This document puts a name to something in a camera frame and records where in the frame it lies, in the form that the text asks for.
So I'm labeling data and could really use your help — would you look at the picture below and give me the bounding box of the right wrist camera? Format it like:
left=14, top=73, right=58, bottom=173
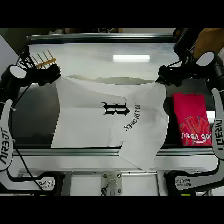
left=173, top=29, right=195, bottom=63

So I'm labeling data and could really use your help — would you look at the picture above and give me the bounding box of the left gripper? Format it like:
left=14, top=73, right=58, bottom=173
left=34, top=64, right=63, bottom=87

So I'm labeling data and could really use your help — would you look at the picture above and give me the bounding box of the red T-shirt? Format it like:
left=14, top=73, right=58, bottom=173
left=172, top=92, right=214, bottom=148

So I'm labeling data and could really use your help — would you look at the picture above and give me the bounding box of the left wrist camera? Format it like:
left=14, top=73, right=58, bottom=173
left=17, top=46, right=35, bottom=69

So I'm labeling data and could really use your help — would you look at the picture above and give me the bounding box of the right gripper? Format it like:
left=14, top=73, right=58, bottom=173
left=155, top=64, right=181, bottom=86

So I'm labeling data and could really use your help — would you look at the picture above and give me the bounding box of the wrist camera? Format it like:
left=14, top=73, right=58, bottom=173
left=173, top=29, right=195, bottom=63
left=17, top=46, right=35, bottom=69

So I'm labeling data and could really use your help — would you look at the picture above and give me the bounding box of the silver frame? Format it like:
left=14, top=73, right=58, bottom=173
left=9, top=32, right=224, bottom=197

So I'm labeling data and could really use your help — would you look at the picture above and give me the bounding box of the black cable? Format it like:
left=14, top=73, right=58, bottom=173
left=12, top=146, right=46, bottom=192
left=100, top=185, right=110, bottom=197

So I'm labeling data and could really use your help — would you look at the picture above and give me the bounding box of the white T-shirt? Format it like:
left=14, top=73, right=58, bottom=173
left=50, top=75, right=169, bottom=171

